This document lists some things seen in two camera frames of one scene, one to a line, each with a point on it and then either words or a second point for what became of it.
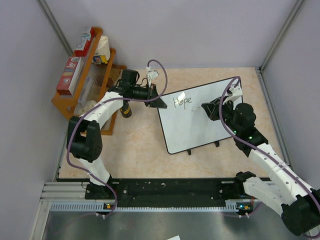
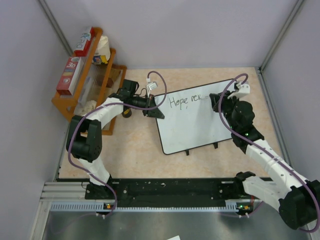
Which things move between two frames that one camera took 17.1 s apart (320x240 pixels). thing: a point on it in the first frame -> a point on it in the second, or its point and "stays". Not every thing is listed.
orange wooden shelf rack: [94, 80] stays
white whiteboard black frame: [186, 124] stays
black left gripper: [157, 103] -> [153, 112]
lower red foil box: [69, 68] stays
